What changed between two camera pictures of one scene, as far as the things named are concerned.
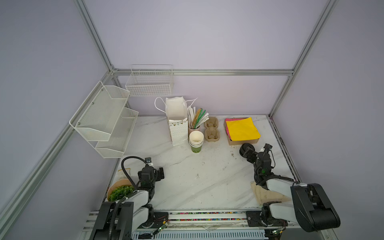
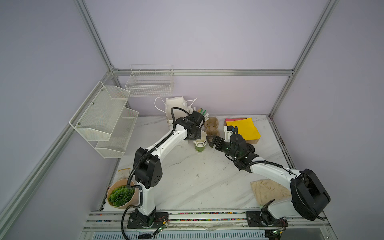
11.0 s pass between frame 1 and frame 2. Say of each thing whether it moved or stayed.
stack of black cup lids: stayed
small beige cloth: stayed
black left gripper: moved
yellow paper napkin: stayed
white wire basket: stayed
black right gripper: moved
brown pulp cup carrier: stayed
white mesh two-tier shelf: stayed
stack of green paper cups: moved
